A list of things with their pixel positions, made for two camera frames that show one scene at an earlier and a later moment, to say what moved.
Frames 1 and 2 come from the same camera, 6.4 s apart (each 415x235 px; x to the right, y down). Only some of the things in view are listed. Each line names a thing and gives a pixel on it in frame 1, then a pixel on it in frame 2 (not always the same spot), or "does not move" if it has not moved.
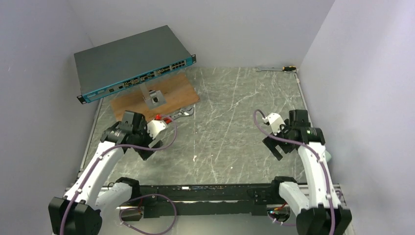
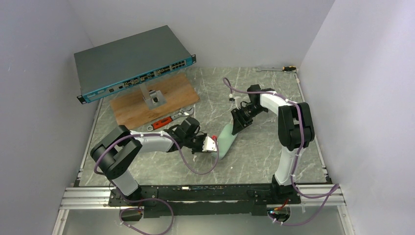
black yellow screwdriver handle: [288, 68] does not move
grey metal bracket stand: [154, 99] does not move
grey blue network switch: [108, 68] does not move
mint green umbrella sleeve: [328, 155] → [225, 138]
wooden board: [177, 93] does not move
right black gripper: [278, 145] → [240, 117]
